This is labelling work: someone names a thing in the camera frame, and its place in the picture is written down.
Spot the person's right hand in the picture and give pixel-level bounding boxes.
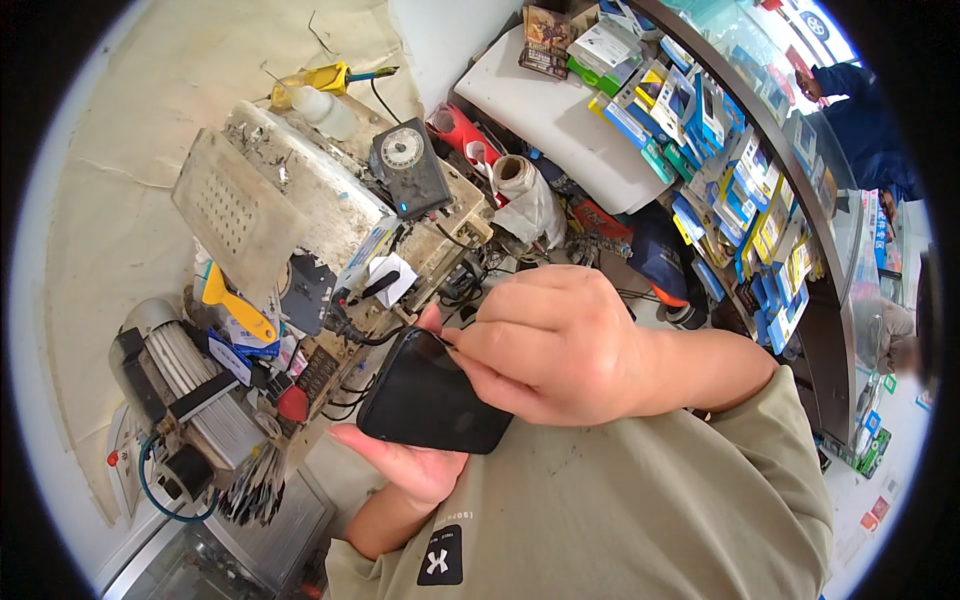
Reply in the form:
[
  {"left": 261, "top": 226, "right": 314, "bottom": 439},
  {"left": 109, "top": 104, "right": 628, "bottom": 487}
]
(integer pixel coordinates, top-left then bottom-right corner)
[{"left": 442, "top": 265, "right": 655, "bottom": 429}]

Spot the person's left hand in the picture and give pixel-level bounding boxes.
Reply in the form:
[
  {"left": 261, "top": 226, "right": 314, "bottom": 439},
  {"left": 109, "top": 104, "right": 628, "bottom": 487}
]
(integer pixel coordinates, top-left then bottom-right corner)
[{"left": 327, "top": 303, "right": 490, "bottom": 508}]

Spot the black smartphone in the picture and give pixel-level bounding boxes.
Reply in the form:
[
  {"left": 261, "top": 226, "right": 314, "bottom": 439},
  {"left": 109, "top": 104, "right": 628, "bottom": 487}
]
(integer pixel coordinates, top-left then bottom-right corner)
[{"left": 356, "top": 326, "right": 516, "bottom": 456}]

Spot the bunch of keys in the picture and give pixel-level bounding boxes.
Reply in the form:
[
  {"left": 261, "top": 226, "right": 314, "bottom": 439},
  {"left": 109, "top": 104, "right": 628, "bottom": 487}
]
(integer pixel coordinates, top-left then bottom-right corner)
[{"left": 566, "top": 227, "right": 636, "bottom": 268}]

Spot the dark blue cap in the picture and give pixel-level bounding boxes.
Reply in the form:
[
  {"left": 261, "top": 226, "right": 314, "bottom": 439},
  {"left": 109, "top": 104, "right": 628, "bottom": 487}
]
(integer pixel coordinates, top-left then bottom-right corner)
[{"left": 626, "top": 202, "right": 711, "bottom": 331}]

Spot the white film roll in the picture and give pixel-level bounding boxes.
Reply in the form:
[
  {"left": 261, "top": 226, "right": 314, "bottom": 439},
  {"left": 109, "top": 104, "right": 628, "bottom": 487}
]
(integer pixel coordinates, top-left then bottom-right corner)
[{"left": 491, "top": 154, "right": 568, "bottom": 250}]

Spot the fan of thin plastic cards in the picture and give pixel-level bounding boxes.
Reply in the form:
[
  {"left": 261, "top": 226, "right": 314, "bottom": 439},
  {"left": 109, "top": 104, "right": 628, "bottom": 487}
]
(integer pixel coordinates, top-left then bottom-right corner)
[{"left": 216, "top": 441, "right": 291, "bottom": 528}]

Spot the person's body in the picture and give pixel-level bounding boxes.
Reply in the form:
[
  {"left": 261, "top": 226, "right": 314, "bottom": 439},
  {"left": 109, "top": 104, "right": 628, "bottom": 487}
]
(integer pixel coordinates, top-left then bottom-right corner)
[{"left": 322, "top": 366, "right": 835, "bottom": 600}]

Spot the white paper slip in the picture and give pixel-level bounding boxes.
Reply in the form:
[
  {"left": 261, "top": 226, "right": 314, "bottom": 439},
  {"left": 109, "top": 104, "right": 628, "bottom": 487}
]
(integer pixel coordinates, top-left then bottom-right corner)
[{"left": 363, "top": 252, "right": 420, "bottom": 309}]

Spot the glass display case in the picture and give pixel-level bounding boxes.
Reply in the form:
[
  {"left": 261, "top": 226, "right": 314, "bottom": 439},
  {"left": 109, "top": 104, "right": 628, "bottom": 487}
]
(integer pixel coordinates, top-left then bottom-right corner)
[{"left": 97, "top": 465, "right": 336, "bottom": 600}]

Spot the blue and white small box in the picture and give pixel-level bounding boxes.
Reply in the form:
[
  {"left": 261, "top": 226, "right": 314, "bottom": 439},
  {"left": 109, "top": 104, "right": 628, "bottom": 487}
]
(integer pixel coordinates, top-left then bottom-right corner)
[{"left": 206, "top": 315, "right": 283, "bottom": 385}]

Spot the rack of phone accessory packets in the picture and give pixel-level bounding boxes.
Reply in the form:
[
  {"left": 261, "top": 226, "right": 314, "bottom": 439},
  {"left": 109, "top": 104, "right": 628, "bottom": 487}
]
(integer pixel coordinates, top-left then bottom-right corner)
[{"left": 566, "top": 0, "right": 826, "bottom": 355}]

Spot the white foam board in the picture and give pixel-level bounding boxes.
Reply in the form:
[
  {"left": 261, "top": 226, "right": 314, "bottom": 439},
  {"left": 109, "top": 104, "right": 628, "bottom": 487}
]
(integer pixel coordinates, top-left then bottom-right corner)
[{"left": 453, "top": 22, "right": 674, "bottom": 216}]

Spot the red roll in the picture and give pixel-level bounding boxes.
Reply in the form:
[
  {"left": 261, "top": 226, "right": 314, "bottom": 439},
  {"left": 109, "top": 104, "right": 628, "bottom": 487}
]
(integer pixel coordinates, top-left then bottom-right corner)
[{"left": 426, "top": 102, "right": 511, "bottom": 209}]

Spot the black dial timer box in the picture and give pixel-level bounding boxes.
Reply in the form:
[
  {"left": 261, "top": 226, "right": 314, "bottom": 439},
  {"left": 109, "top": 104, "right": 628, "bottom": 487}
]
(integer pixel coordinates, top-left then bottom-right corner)
[{"left": 366, "top": 117, "right": 454, "bottom": 222}]

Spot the yellow plastic scraper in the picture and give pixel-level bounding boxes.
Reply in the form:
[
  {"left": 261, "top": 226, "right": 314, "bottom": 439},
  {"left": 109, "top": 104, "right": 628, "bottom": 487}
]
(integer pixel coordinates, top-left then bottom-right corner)
[{"left": 201, "top": 262, "right": 279, "bottom": 345}]

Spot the silver vacuum pump motor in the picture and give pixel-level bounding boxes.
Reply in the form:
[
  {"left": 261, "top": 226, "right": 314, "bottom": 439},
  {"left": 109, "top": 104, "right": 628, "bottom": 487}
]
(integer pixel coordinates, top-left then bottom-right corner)
[{"left": 108, "top": 297, "right": 265, "bottom": 505}]

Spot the curved glass shop counter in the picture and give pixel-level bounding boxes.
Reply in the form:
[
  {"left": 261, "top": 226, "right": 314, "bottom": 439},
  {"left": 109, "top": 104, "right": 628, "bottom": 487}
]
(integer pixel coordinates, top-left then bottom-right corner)
[{"left": 630, "top": 0, "right": 905, "bottom": 455}]

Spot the dirty white repair machine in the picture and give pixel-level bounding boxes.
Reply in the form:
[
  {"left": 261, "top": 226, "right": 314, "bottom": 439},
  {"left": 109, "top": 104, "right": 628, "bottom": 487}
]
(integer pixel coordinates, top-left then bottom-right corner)
[{"left": 172, "top": 96, "right": 496, "bottom": 466}]

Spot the brown printed card box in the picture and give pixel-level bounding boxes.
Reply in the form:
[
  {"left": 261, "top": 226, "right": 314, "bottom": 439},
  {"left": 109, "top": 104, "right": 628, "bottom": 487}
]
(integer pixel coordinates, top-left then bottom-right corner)
[{"left": 517, "top": 6, "right": 576, "bottom": 81}]

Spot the green packet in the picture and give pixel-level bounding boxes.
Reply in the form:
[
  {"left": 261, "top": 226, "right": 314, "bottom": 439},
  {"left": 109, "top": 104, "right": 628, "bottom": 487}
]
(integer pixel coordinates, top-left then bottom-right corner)
[{"left": 853, "top": 427, "right": 894, "bottom": 481}]

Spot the perforated beige metal plate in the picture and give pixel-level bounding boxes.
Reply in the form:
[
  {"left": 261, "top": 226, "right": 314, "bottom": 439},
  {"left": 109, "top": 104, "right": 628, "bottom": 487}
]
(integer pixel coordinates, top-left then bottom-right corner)
[{"left": 171, "top": 126, "right": 311, "bottom": 303}]

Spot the clear plastic squeeze bottle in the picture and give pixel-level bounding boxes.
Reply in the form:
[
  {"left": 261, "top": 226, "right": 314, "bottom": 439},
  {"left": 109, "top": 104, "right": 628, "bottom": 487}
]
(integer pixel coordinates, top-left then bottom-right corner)
[{"left": 288, "top": 84, "right": 362, "bottom": 143}]

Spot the yellow bottle with nozzle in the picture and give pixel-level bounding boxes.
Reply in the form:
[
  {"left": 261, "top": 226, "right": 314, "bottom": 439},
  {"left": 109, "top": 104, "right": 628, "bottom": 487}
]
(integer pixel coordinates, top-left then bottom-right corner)
[{"left": 269, "top": 62, "right": 400, "bottom": 111}]

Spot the black power cable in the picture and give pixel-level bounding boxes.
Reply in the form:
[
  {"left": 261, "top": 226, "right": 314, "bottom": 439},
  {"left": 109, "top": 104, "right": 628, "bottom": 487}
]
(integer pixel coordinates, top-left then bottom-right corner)
[{"left": 326, "top": 298, "right": 408, "bottom": 348}]

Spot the green hose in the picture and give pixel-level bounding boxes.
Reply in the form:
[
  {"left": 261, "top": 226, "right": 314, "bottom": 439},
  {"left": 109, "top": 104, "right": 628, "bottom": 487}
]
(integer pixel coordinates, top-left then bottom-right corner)
[{"left": 138, "top": 433, "right": 220, "bottom": 525}]

